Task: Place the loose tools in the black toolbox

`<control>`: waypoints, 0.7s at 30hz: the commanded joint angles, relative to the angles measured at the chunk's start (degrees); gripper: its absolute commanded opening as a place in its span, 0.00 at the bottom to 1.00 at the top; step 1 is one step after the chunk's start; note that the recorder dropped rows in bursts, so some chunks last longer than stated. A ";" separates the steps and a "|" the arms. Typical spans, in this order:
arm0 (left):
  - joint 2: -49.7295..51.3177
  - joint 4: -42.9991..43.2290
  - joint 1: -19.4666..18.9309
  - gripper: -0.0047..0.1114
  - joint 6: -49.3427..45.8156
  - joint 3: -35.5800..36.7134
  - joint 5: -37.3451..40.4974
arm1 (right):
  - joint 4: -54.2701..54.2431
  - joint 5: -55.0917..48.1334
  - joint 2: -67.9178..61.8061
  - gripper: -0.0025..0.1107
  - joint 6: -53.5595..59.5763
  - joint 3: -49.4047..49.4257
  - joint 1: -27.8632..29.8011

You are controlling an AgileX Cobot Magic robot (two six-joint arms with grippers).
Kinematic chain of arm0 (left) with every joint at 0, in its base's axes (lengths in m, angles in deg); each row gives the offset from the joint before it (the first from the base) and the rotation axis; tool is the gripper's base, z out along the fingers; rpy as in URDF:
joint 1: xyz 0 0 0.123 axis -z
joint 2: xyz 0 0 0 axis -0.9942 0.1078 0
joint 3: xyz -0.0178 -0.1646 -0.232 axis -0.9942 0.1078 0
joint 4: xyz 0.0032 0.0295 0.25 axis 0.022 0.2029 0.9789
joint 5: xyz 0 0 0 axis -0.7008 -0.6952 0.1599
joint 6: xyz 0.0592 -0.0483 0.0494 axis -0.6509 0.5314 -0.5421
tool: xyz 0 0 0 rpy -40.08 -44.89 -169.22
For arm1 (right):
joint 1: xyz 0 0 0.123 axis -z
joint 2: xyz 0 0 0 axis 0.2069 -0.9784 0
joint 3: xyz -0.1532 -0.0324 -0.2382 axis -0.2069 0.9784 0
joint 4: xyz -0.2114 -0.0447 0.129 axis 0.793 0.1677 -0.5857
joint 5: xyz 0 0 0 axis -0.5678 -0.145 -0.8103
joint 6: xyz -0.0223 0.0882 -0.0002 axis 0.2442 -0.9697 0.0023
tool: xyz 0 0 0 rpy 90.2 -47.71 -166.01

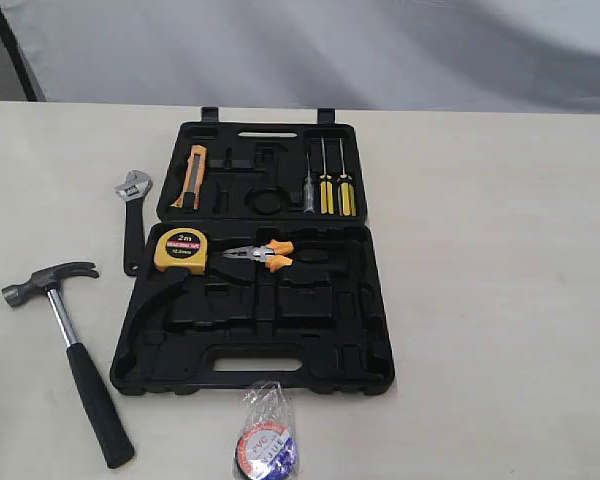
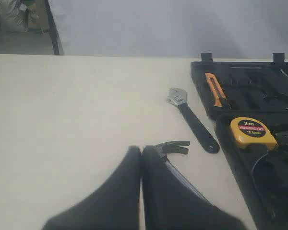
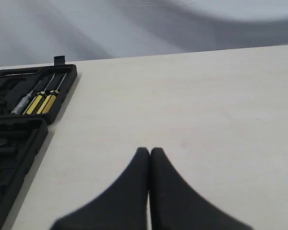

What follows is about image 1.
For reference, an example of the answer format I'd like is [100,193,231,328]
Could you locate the yellow measuring tape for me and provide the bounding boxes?
[154,228,208,275]

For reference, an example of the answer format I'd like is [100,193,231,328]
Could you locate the claw hammer black grip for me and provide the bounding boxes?
[1,261,135,469]

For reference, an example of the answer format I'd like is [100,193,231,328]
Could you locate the yellow black screwdriver left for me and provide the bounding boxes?
[320,137,335,215]

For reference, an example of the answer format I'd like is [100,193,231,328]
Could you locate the orange handled pliers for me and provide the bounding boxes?
[222,238,328,274]

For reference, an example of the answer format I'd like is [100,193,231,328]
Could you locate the black plastic tool case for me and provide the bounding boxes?
[109,107,395,395]

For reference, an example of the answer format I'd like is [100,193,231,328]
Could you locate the clear handled test screwdriver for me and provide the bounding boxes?
[303,152,315,213]

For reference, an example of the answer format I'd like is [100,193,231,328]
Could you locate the orange utility knife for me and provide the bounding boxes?
[171,145,207,210]

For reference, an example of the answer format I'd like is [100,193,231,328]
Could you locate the black stand pole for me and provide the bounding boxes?
[0,7,40,102]

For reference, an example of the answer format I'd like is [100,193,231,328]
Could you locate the yellow black screwdriver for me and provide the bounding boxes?
[320,137,335,215]
[337,138,356,216]

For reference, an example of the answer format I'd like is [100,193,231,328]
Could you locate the yellow black screwdriver right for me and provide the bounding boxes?
[337,138,356,216]

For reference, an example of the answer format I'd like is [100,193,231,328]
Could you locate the PVC insulating tape roll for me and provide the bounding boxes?
[233,381,300,480]

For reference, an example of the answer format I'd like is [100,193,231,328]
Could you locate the adjustable wrench black handle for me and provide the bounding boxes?
[115,170,153,277]

